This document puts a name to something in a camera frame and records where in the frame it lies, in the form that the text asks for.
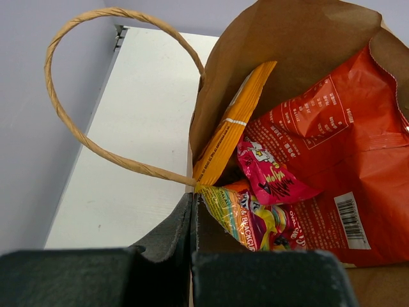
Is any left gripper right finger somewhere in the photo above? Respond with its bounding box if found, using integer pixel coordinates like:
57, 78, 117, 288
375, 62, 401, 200
190, 195, 359, 306

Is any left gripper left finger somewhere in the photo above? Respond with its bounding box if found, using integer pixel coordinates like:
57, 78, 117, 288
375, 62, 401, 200
1, 193, 193, 306

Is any colourful fruit candy packet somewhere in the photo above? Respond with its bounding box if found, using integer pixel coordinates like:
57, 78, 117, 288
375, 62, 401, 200
195, 179, 306, 251

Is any small pink candy packet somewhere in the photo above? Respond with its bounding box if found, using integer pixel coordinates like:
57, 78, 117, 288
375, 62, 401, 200
236, 136, 321, 206

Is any orange Kettle chips bag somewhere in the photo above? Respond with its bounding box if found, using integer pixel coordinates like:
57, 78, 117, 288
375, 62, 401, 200
193, 61, 277, 185

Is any cassava chips bag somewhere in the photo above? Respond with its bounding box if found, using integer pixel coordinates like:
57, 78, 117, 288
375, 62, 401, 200
245, 47, 408, 267

